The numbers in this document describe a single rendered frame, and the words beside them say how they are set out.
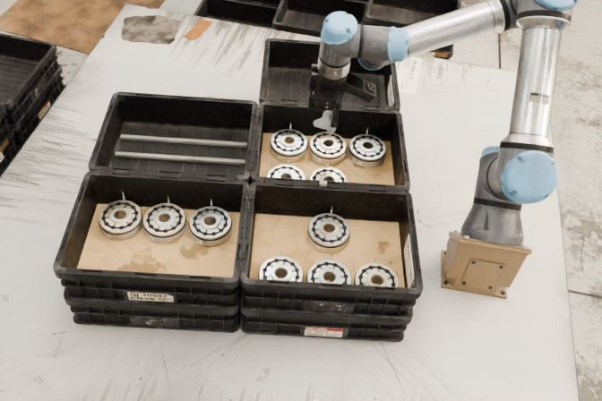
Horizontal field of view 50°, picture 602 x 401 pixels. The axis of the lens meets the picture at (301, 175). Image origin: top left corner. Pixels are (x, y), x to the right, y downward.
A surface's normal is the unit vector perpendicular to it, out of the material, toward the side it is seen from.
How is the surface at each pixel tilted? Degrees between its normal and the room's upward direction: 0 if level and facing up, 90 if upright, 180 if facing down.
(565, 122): 0
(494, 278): 90
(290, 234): 0
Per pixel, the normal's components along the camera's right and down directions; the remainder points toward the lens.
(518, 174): 0.00, 0.15
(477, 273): -0.16, 0.72
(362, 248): 0.07, -0.68
